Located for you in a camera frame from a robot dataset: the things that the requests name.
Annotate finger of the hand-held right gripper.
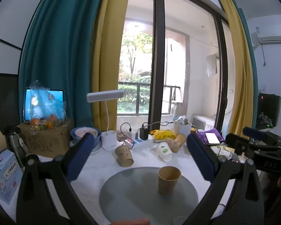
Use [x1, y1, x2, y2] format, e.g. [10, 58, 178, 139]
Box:
[225, 133, 258, 155]
[243, 127, 281, 147]

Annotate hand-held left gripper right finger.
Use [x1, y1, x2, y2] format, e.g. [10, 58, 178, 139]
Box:
[183, 133, 265, 225]

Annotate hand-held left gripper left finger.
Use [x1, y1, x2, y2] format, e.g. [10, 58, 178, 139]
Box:
[16, 132, 99, 225]

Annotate plain brown paper cup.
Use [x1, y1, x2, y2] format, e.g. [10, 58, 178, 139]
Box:
[158, 166, 181, 195]

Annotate white paper cup green print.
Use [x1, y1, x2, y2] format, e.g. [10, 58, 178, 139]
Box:
[156, 142, 174, 162]

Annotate brown paper cup with drawing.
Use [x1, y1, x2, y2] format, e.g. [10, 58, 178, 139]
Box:
[115, 145, 134, 167]

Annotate person's left hand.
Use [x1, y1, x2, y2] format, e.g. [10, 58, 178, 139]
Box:
[112, 218, 151, 225]

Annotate light blue plate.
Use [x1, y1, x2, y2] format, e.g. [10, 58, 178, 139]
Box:
[69, 141, 103, 155]

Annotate blue bowl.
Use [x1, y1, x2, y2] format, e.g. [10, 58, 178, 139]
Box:
[70, 127, 102, 146]

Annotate smartphone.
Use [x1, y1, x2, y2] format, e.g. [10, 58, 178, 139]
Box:
[205, 132, 220, 145]

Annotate black computer case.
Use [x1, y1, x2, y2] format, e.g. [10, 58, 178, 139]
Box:
[258, 93, 281, 129]

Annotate white desk lamp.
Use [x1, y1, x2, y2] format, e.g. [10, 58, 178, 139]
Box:
[87, 89, 124, 152]

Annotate white storage basket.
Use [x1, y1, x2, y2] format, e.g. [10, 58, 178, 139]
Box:
[173, 119, 192, 137]

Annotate white appliance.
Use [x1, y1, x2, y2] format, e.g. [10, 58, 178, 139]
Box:
[191, 114, 216, 130]

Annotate cardboard box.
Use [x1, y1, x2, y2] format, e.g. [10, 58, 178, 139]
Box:
[17, 118, 74, 157]

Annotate yellow plastic bag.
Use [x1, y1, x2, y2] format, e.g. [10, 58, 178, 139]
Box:
[150, 129, 177, 142]

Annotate plastic bag of fruit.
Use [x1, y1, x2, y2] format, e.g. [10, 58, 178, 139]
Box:
[29, 81, 67, 132]

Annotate white table cloth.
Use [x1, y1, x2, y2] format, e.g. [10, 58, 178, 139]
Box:
[0, 143, 237, 225]

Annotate yellow curtain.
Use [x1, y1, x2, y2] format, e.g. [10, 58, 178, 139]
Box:
[215, 0, 254, 137]
[91, 0, 133, 132]

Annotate white power strip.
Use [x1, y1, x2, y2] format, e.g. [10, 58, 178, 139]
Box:
[124, 137, 155, 149]

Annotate black charger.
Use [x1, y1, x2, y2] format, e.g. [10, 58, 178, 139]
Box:
[140, 127, 150, 140]

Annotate grey round tray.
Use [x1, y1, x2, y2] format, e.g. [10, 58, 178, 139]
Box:
[99, 166, 199, 225]

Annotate teal curtain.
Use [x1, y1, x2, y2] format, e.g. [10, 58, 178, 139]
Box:
[232, 0, 258, 132]
[18, 0, 108, 132]

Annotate steel thermos bottle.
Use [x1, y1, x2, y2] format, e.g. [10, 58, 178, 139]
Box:
[3, 125, 28, 169]

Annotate tablet screen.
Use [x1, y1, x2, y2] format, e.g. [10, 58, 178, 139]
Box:
[23, 88, 65, 124]

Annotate white hanging towel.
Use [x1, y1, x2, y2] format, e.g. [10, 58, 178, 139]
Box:
[206, 54, 218, 77]

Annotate blue printed carton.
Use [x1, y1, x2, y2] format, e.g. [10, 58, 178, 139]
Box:
[0, 149, 24, 205]

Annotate balcony railing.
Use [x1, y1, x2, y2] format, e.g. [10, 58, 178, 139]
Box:
[117, 82, 181, 115]

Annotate white air conditioner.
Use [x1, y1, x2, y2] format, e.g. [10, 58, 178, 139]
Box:
[251, 31, 281, 46]

